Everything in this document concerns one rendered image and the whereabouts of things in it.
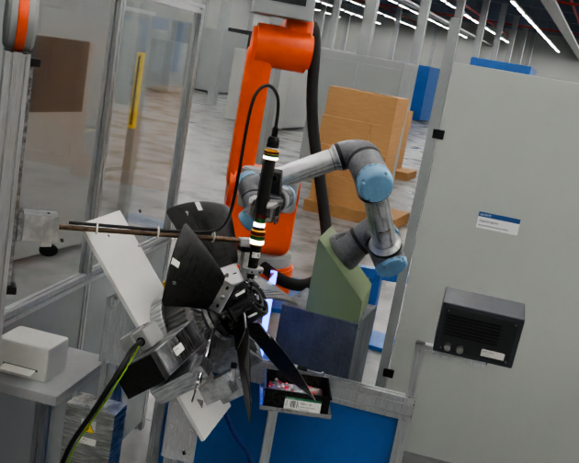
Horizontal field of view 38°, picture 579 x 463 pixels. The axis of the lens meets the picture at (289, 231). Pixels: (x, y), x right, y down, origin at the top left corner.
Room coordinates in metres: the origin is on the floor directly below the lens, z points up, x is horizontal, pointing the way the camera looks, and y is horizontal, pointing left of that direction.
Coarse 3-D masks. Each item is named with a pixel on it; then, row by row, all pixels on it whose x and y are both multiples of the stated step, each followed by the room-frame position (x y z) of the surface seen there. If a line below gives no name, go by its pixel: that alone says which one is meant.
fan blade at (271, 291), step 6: (240, 270) 2.62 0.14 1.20; (258, 276) 2.64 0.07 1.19; (258, 282) 2.57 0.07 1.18; (264, 282) 2.60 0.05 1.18; (264, 288) 2.51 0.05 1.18; (270, 288) 2.54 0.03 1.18; (276, 288) 2.59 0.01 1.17; (270, 294) 2.48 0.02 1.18; (276, 294) 2.52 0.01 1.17; (282, 294) 2.57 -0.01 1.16; (288, 300) 2.53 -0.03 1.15; (294, 300) 2.60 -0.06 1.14
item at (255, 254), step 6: (276, 132) 2.39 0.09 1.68; (270, 138) 2.38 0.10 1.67; (276, 138) 2.38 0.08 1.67; (270, 144) 2.38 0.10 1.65; (276, 144) 2.38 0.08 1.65; (252, 246) 2.38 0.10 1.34; (258, 246) 2.38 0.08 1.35; (252, 252) 2.38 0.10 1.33; (258, 252) 2.38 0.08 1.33; (252, 258) 2.38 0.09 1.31; (258, 258) 2.38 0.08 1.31; (252, 264) 2.38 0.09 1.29; (246, 276) 2.39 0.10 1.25; (252, 276) 2.38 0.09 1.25
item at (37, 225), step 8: (24, 216) 2.09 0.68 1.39; (32, 216) 2.10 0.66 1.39; (40, 216) 2.10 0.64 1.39; (48, 216) 2.11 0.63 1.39; (56, 216) 2.13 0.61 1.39; (24, 224) 2.09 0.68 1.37; (32, 224) 2.10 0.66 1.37; (40, 224) 2.10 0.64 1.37; (48, 224) 2.11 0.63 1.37; (56, 224) 2.12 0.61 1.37; (24, 232) 2.09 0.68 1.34; (32, 232) 2.10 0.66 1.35; (40, 232) 2.11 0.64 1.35; (48, 232) 2.11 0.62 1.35; (56, 232) 2.12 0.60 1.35; (16, 240) 2.09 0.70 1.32; (24, 240) 2.09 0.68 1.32; (32, 240) 2.10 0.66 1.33; (40, 240) 2.11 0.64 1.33; (48, 240) 2.11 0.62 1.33; (56, 240) 2.12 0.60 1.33
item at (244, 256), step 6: (240, 240) 2.36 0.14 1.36; (246, 240) 2.36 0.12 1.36; (240, 246) 2.37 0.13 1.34; (246, 246) 2.37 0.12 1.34; (246, 252) 2.36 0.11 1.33; (240, 258) 2.39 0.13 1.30; (246, 258) 2.37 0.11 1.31; (240, 264) 2.38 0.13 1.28; (246, 264) 2.37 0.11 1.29; (246, 270) 2.36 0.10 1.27; (252, 270) 2.36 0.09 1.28; (258, 270) 2.37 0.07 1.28
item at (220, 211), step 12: (180, 204) 2.43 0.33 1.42; (192, 204) 2.45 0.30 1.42; (204, 204) 2.48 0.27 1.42; (216, 204) 2.51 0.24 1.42; (168, 216) 2.38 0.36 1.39; (180, 216) 2.40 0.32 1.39; (192, 216) 2.42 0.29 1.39; (204, 216) 2.44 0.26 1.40; (216, 216) 2.46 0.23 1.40; (180, 228) 2.38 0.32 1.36; (192, 228) 2.39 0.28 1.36; (204, 228) 2.41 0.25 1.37; (216, 228) 2.43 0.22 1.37; (228, 228) 2.45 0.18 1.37; (204, 240) 2.38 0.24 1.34; (216, 252) 2.37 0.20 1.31; (228, 252) 2.38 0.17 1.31; (228, 264) 2.36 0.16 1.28
